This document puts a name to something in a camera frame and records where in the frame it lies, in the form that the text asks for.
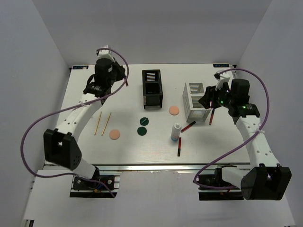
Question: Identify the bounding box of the black slotted organizer box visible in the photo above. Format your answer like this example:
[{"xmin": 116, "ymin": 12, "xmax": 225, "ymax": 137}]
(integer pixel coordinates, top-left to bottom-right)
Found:
[{"xmin": 142, "ymin": 70, "xmax": 163, "ymax": 109}]

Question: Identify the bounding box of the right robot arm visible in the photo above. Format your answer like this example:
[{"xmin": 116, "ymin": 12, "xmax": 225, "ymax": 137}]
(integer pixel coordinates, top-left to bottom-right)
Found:
[{"xmin": 199, "ymin": 79, "xmax": 292, "ymax": 201}]

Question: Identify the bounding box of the white lotion bottle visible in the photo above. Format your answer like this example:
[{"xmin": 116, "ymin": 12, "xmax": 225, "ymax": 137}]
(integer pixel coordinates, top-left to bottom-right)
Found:
[{"xmin": 170, "ymin": 123, "xmax": 182, "ymax": 141}]

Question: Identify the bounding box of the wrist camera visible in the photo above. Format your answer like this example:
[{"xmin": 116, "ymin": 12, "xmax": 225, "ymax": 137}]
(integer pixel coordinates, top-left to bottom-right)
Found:
[
  {"xmin": 214, "ymin": 71, "xmax": 230, "ymax": 91},
  {"xmin": 96, "ymin": 45, "xmax": 116, "ymax": 62}
]

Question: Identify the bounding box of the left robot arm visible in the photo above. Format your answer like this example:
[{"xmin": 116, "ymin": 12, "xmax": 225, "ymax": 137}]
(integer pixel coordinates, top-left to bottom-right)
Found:
[{"xmin": 43, "ymin": 59, "xmax": 126, "ymax": 189}]

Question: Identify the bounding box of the right wooden stick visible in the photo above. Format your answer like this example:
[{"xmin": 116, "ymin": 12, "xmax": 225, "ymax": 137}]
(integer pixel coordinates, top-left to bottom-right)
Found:
[{"xmin": 101, "ymin": 112, "xmax": 112, "ymax": 136}]

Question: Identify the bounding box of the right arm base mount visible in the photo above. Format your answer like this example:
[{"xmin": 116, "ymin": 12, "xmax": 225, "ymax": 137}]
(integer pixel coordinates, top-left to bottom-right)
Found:
[{"xmin": 197, "ymin": 167, "xmax": 244, "ymax": 201}]

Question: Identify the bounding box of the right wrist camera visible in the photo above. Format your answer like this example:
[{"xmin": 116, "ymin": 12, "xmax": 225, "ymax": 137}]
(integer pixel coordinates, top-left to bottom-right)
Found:
[{"xmin": 214, "ymin": 71, "xmax": 230, "ymax": 91}]

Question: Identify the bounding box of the left wooden stick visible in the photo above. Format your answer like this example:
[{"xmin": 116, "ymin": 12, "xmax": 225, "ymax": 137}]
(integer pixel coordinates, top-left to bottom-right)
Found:
[{"xmin": 94, "ymin": 111, "xmax": 102, "ymax": 136}]

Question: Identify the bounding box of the lower green round compact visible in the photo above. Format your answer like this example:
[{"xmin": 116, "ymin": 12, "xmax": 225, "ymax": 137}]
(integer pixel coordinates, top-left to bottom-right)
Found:
[{"xmin": 137, "ymin": 126, "xmax": 147, "ymax": 136}]

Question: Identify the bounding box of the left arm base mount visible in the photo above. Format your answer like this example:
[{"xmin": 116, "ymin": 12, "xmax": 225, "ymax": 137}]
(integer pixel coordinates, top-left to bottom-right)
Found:
[{"xmin": 70, "ymin": 175, "xmax": 120, "ymax": 199}]

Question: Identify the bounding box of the right peach makeup sponge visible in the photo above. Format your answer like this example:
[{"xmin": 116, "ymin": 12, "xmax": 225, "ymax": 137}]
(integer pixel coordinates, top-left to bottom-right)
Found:
[{"xmin": 169, "ymin": 105, "xmax": 179, "ymax": 116}]

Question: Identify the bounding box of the peach makeup sponge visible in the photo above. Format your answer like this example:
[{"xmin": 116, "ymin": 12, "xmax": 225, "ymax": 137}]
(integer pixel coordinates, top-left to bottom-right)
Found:
[
  {"xmin": 109, "ymin": 129, "xmax": 120, "ymax": 140},
  {"xmin": 169, "ymin": 105, "xmax": 179, "ymax": 116}
]

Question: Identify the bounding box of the wooden stick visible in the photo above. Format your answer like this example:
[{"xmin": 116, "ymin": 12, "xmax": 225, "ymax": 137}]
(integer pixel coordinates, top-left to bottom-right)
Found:
[
  {"xmin": 101, "ymin": 112, "xmax": 112, "ymax": 136},
  {"xmin": 94, "ymin": 111, "xmax": 102, "ymax": 136}
]

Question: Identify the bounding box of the blue table sticker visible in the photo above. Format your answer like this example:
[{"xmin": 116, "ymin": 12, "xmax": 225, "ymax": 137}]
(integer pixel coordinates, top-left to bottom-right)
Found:
[
  {"xmin": 213, "ymin": 63, "xmax": 230, "ymax": 68},
  {"xmin": 72, "ymin": 65, "xmax": 89, "ymax": 70}
]

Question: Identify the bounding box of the right blue table sticker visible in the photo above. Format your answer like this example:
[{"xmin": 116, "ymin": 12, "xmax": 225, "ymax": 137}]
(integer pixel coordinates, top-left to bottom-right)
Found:
[{"xmin": 213, "ymin": 63, "xmax": 230, "ymax": 68}]

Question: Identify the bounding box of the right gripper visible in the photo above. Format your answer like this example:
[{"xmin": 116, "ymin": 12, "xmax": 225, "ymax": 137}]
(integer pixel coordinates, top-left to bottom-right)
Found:
[{"xmin": 198, "ymin": 82, "xmax": 234, "ymax": 109}]

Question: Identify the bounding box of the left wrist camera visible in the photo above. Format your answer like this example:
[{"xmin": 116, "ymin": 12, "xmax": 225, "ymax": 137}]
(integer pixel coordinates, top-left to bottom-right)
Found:
[{"xmin": 96, "ymin": 45, "xmax": 116, "ymax": 62}]

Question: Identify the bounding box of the left blue table sticker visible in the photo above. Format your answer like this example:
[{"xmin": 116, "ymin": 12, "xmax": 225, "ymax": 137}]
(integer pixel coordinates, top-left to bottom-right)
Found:
[{"xmin": 72, "ymin": 65, "xmax": 89, "ymax": 70}]

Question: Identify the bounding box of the white slotted organizer box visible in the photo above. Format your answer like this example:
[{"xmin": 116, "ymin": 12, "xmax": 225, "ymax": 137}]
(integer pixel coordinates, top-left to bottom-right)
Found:
[{"xmin": 182, "ymin": 82, "xmax": 211, "ymax": 123}]

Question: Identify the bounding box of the left peach makeup sponge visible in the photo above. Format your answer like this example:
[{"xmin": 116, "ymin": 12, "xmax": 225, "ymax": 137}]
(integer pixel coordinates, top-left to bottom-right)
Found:
[{"xmin": 109, "ymin": 129, "xmax": 120, "ymax": 140}]

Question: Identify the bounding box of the red lip gloss tube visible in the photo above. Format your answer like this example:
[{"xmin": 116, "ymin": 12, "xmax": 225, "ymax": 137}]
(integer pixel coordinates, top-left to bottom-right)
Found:
[
  {"xmin": 177, "ymin": 137, "xmax": 182, "ymax": 157},
  {"xmin": 209, "ymin": 109, "xmax": 215, "ymax": 125},
  {"xmin": 181, "ymin": 121, "xmax": 196, "ymax": 133}
]

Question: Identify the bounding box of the upper green round compact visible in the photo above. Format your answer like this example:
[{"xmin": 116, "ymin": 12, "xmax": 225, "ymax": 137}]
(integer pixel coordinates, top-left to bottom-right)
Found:
[{"xmin": 140, "ymin": 117, "xmax": 149, "ymax": 126}]

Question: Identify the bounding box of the green round compact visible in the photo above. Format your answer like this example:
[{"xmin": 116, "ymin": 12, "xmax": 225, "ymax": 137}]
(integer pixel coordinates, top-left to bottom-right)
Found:
[
  {"xmin": 137, "ymin": 126, "xmax": 147, "ymax": 136},
  {"xmin": 140, "ymin": 117, "xmax": 149, "ymax": 126}
]

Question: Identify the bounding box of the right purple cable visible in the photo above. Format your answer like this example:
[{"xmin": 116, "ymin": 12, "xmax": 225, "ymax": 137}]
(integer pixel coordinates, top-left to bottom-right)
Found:
[{"xmin": 193, "ymin": 68, "xmax": 270, "ymax": 190}]

